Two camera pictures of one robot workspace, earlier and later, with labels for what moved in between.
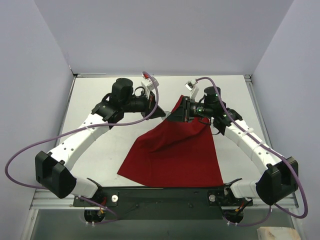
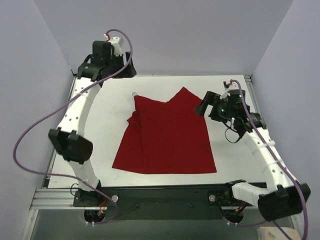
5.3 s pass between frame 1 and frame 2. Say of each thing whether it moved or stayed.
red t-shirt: moved
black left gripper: moved
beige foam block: stayed
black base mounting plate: stayed
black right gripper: moved
